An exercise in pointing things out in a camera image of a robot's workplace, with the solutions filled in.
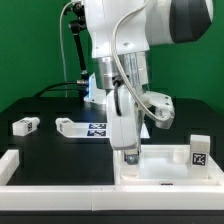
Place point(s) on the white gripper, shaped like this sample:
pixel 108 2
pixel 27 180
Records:
pixel 123 130

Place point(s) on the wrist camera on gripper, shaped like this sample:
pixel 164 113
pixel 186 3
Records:
pixel 164 108

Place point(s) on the white U-shaped fence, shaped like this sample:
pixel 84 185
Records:
pixel 98 198

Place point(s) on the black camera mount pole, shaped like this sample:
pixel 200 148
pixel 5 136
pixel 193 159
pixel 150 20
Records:
pixel 76 26

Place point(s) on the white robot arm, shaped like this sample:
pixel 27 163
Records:
pixel 122 32

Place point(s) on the white tag base sheet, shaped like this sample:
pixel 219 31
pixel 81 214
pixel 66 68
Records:
pixel 88 130

